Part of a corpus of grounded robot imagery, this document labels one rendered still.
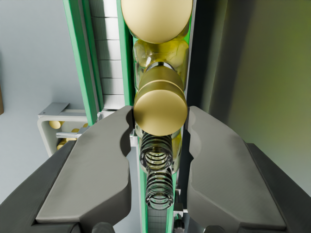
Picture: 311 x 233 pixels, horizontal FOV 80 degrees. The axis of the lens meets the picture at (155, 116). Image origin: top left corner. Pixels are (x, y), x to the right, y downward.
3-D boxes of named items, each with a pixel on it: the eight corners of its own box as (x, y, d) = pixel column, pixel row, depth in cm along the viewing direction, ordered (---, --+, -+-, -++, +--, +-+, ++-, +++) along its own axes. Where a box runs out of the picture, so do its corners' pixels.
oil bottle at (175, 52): (175, 56, 37) (188, 104, 19) (146, 55, 37) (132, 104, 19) (177, 24, 34) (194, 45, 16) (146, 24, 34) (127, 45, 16)
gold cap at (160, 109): (181, 107, 16) (187, 138, 12) (139, 107, 16) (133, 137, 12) (184, 66, 14) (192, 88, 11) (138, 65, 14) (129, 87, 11)
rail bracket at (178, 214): (193, 190, 58) (201, 236, 46) (171, 189, 58) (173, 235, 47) (194, 181, 56) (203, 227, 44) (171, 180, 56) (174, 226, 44)
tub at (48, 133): (126, 148, 66) (121, 166, 58) (64, 146, 66) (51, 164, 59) (122, 104, 57) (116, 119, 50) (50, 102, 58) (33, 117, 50)
